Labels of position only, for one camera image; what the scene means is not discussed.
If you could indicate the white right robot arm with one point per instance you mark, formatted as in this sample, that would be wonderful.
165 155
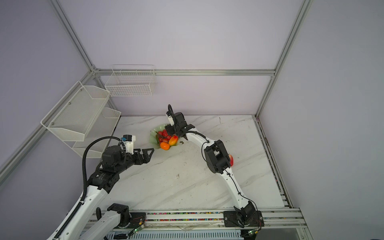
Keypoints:
218 161

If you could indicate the right aluminium frame post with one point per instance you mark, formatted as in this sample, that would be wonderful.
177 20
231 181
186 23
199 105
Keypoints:
300 18

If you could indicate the orange yellow fake mango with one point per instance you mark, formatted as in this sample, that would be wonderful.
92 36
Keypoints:
173 140

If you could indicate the red green fake apple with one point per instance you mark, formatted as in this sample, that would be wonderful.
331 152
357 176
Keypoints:
231 160

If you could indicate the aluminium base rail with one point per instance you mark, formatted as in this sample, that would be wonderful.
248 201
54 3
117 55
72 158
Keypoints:
214 220

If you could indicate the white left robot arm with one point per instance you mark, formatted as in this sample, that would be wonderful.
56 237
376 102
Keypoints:
85 220

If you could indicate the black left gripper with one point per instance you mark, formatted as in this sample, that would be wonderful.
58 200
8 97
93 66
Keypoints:
146 158

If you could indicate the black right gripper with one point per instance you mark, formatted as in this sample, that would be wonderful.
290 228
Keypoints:
169 130

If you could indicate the white perforated two-tier shelf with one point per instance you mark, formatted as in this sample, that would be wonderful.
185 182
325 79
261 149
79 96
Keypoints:
81 117

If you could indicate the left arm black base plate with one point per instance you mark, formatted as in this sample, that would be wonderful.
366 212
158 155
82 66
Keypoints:
131 220

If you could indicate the white wire wall basket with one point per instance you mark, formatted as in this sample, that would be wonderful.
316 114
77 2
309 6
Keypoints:
131 81

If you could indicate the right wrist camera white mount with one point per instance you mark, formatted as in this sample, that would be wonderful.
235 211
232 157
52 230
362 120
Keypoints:
171 120

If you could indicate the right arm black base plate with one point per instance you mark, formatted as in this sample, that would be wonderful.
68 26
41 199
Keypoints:
234 219

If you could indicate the green glass fruit bowl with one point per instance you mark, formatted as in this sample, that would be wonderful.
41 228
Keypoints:
153 137

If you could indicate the red fake grape bunch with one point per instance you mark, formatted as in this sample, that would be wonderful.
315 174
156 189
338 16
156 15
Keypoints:
163 136

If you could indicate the aluminium frame corner post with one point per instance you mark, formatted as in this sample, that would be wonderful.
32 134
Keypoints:
71 32

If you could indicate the orange fake orange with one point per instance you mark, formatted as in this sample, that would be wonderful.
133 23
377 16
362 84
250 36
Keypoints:
165 146

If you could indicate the horizontal aluminium frame bar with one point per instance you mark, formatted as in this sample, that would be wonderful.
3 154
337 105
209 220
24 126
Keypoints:
187 72

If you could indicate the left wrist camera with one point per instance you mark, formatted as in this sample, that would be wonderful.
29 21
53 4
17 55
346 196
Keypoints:
128 141

